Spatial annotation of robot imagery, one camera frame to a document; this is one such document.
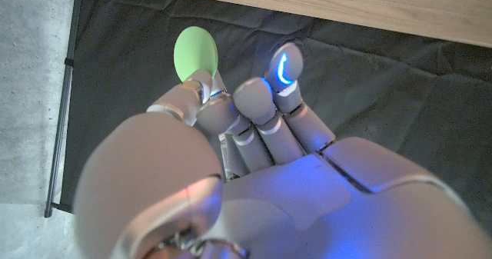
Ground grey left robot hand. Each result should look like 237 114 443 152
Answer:
72 42 492 259

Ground green round coin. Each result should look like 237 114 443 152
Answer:
173 25 219 82

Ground black backdrop stand pole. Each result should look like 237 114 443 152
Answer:
44 0 84 218

